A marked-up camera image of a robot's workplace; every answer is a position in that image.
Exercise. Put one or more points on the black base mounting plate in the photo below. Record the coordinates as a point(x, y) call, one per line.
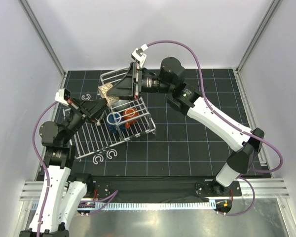
point(163, 189)

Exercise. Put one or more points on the blue mug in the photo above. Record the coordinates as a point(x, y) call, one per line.
point(114, 120)

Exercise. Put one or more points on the aluminium frame post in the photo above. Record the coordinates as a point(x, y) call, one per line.
point(274, 5)
point(42, 36)

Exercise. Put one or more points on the orange patterned mug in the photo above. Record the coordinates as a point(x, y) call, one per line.
point(130, 115)

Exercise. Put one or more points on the grey speckled mug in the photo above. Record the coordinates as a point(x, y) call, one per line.
point(120, 105)

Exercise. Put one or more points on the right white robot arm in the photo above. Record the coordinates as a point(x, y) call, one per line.
point(244, 142)

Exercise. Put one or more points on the left aluminium frame post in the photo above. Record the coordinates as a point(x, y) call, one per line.
point(42, 36)

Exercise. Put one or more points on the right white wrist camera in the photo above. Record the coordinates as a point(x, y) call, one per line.
point(139, 56)

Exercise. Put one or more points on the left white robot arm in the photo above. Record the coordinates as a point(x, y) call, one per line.
point(62, 192)

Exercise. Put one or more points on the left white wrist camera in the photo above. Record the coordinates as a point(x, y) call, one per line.
point(62, 96)

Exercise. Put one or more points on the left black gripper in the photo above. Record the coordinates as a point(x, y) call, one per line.
point(91, 110)

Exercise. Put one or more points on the right aluminium frame post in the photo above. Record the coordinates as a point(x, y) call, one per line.
point(274, 5)

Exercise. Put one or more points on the white slotted cable duct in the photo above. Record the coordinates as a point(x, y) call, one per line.
point(143, 206)

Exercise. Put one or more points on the small brown cup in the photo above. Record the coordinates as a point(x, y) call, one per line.
point(103, 91)

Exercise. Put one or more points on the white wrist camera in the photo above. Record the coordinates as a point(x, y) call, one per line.
point(62, 96)
point(139, 56)

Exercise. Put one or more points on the silver wire dish rack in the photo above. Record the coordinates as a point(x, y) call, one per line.
point(93, 140)

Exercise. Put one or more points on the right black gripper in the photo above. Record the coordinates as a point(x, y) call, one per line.
point(125, 89)

